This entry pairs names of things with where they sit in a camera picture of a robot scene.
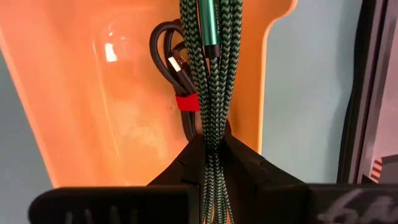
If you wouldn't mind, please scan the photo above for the green braided USB-C cable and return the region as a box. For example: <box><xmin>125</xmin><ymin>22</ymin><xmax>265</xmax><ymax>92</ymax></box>
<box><xmin>178</xmin><ymin>0</ymin><xmax>244</xmax><ymax>224</ymax></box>

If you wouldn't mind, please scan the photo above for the black hazard-striped floor mat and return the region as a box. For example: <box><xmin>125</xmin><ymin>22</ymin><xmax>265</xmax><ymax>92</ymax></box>
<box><xmin>369</xmin><ymin>157</ymin><xmax>385</xmax><ymax>184</ymax></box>

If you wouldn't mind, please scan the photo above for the black aluminium table frame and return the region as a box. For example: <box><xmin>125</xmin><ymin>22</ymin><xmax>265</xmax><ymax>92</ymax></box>
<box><xmin>336</xmin><ymin>0</ymin><xmax>398</xmax><ymax>185</ymax></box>

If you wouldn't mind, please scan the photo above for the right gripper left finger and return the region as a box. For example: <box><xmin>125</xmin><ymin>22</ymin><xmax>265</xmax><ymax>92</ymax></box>
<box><xmin>28</xmin><ymin>133</ymin><xmax>206</xmax><ymax>224</ymax></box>

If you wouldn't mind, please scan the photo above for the black cable with red strap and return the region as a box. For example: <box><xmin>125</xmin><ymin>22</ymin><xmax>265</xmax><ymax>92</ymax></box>
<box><xmin>149</xmin><ymin>19</ymin><xmax>201</xmax><ymax>142</ymax></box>

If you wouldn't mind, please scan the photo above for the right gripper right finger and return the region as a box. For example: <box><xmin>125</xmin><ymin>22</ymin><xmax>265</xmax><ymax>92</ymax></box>
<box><xmin>217</xmin><ymin>119</ymin><xmax>398</xmax><ymax>224</ymax></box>

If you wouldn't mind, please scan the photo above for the orange plastic bin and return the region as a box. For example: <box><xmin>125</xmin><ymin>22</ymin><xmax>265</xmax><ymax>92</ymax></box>
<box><xmin>0</xmin><ymin>0</ymin><xmax>299</xmax><ymax>189</ymax></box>

